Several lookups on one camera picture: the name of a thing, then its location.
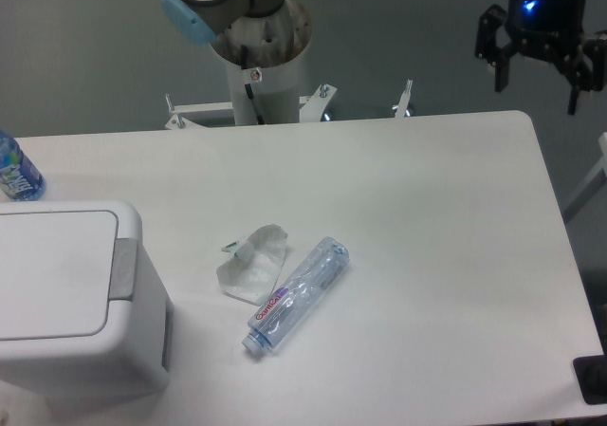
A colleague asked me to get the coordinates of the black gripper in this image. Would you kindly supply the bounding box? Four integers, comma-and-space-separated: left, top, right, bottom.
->
474, 0, 606, 116

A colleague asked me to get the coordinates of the white plastic trash can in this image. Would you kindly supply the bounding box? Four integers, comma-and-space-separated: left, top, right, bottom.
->
1, 201, 174, 398

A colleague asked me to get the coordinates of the white trash can lid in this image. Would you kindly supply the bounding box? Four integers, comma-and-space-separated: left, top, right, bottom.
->
1, 212, 118, 341

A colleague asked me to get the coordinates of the white stand at right edge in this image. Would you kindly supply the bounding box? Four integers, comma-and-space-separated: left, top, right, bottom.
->
561, 133, 606, 224

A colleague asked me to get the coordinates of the black table clamp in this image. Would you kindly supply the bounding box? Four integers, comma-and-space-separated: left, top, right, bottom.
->
573, 355, 606, 405

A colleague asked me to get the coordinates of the clear empty plastic bottle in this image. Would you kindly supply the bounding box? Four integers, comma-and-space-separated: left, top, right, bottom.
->
243, 237, 350, 358

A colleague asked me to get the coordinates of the crumpled white paper wrapper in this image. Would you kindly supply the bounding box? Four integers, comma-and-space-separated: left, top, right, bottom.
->
216, 224, 287, 306

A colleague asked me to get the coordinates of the grey lid push button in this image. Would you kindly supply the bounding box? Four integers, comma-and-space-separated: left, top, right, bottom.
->
108, 238, 138, 301

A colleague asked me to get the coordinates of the blue labelled water bottle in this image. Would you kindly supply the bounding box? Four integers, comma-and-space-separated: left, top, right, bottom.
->
1, 131, 46, 201

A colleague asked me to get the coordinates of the white metal base frame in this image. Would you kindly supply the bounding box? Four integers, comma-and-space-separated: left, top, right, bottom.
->
164, 79, 414, 130

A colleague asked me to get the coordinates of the black cable on pedestal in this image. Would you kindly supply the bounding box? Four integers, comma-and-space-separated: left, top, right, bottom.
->
239, 44, 267, 126

